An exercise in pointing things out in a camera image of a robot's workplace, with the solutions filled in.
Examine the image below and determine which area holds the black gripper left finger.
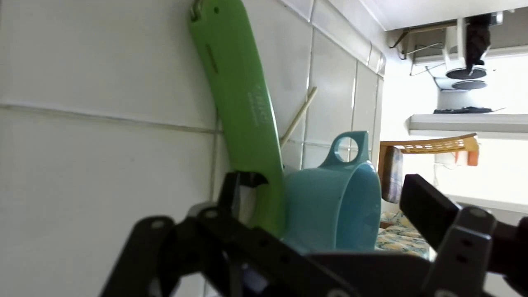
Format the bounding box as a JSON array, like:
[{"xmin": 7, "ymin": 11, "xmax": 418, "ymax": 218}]
[{"xmin": 218, "ymin": 171, "xmax": 268, "ymax": 213}]

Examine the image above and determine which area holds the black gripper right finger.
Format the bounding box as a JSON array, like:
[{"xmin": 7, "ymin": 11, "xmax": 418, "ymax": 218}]
[{"xmin": 400, "ymin": 175, "xmax": 461, "ymax": 247}]

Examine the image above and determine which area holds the green long utility lighter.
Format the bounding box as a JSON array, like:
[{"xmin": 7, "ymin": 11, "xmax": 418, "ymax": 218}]
[{"xmin": 189, "ymin": 0, "xmax": 286, "ymax": 236}]

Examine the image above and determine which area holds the wooden chair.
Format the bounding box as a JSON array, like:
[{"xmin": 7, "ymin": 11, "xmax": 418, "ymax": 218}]
[{"xmin": 378, "ymin": 133, "xmax": 481, "ymax": 203}]

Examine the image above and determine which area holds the wooden stick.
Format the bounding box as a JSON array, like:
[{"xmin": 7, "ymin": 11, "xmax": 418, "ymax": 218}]
[{"xmin": 279, "ymin": 86, "xmax": 319, "ymax": 147}]

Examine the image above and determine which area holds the white stove with pots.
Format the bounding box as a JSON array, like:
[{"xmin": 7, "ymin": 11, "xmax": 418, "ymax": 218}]
[{"xmin": 406, "ymin": 13, "xmax": 528, "ymax": 137}]

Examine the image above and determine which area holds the blue two-handled cup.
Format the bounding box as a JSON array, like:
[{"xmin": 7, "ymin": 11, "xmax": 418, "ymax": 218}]
[{"xmin": 284, "ymin": 130, "xmax": 382, "ymax": 252}]

